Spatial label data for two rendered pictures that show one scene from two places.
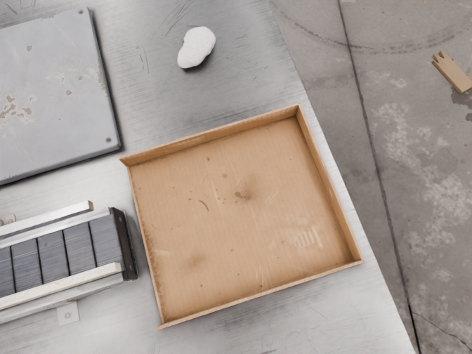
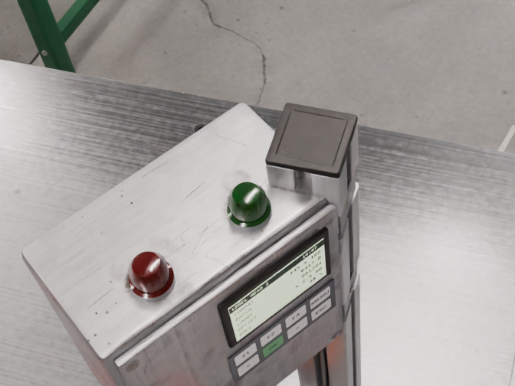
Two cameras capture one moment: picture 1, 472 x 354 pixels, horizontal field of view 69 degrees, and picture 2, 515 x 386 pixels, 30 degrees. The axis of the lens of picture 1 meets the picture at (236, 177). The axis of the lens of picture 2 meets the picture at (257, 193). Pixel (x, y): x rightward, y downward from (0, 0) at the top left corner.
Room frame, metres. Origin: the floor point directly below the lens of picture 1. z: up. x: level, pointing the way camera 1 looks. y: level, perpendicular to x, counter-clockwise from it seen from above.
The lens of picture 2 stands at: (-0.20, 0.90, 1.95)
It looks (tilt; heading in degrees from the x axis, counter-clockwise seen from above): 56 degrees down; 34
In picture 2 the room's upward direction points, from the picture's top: 10 degrees counter-clockwise
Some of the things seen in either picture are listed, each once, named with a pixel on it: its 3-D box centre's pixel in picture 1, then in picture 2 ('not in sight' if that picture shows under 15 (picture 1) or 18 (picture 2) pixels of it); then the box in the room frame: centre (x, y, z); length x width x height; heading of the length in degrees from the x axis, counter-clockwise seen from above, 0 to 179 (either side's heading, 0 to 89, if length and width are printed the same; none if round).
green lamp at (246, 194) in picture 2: not in sight; (247, 202); (0.04, 1.08, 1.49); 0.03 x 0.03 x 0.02
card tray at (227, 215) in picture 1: (234, 208); not in sight; (0.11, 0.01, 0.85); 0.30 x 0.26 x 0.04; 99
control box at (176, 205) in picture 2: not in sight; (204, 296); (0.02, 1.11, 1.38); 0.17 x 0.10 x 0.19; 154
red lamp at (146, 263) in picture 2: not in sight; (149, 272); (-0.02, 1.11, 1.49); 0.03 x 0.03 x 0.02
